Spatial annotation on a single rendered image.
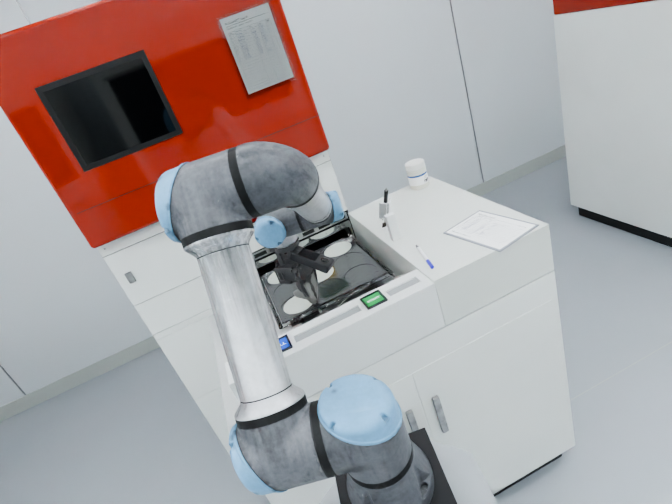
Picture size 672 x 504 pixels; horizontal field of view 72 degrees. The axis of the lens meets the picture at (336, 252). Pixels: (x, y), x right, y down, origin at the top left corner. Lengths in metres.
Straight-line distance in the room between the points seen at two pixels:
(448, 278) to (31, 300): 2.76
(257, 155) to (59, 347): 2.97
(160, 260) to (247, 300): 0.94
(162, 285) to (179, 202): 0.96
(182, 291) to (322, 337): 0.71
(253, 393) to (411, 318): 0.56
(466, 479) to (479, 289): 0.50
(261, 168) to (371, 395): 0.38
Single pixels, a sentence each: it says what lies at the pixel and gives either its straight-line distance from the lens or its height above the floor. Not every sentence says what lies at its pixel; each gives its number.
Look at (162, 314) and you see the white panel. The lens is 1.72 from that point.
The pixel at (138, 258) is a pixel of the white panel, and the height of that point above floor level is 1.12.
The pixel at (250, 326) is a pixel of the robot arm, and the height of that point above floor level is 1.24.
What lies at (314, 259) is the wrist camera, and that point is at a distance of 1.24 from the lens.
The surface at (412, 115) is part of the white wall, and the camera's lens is 3.42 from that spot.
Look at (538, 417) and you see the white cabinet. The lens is 1.69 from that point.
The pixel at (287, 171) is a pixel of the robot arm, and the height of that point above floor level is 1.42.
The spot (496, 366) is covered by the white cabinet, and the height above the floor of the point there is 0.60.
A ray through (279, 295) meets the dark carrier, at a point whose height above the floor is 0.90.
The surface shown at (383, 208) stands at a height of 1.07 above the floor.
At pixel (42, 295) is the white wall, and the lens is 3.40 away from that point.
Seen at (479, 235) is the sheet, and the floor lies 0.97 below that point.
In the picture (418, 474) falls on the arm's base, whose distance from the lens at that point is 0.85.
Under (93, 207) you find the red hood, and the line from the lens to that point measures 1.55.
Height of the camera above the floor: 1.61
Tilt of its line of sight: 26 degrees down
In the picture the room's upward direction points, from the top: 20 degrees counter-clockwise
